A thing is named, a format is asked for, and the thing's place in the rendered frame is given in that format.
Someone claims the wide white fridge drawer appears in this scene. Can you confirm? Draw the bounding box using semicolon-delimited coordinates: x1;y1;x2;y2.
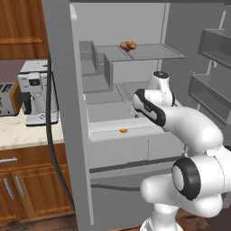
87;119;165;170

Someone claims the grey stepped fridge shelf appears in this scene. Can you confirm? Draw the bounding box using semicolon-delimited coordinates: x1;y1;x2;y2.
79;40;115;94

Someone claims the narrow white fridge drawer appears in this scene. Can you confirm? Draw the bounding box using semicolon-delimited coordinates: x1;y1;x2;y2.
147;134;187;166

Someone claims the glass fridge shelf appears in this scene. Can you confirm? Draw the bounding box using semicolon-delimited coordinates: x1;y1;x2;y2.
95;42;186;62

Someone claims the grey freezer drawer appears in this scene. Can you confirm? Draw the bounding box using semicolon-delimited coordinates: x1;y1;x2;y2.
89;166;181;231

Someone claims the grey fridge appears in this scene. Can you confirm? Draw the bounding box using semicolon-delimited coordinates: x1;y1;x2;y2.
42;0;231;231

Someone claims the wooden drawer front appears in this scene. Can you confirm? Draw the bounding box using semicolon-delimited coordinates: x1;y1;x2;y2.
0;143;68;179

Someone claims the grey fridge door with bins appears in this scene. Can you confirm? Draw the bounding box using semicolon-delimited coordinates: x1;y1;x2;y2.
162;2;231;157

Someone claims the brown bread roll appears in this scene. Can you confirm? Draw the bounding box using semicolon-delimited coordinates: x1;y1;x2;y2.
119;41;137;52

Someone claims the white coffee machine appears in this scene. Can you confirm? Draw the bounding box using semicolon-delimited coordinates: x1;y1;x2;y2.
16;60;60;127

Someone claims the large grey door bin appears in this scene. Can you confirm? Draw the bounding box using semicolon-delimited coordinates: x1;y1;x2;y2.
188;73;231;126

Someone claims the wide wooden cupboard door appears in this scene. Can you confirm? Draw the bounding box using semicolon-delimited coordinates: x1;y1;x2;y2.
14;167;75;218

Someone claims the silver toaster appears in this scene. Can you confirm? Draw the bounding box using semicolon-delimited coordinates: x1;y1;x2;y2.
0;81;23;117

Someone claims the small grey door bin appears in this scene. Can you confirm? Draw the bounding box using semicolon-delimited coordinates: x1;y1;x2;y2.
198;28;231;70

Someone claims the narrow wooden cupboard door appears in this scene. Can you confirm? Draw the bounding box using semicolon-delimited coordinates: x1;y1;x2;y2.
0;172;16;224

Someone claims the black curved fridge door handle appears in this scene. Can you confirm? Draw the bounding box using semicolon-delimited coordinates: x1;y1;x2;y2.
45;51;76;212

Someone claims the dark freezer drawer handle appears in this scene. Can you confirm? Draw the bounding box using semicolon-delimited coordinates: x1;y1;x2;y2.
90;182;142;192

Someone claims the silver drawer handle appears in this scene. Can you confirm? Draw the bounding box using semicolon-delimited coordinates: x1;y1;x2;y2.
0;157;19;164

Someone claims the silver cupboard door handle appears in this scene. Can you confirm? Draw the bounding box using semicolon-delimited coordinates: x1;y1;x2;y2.
14;176;26;199
2;177;15;200

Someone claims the wooden wall cupboard door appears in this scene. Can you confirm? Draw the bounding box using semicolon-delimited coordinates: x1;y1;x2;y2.
0;0;50;60

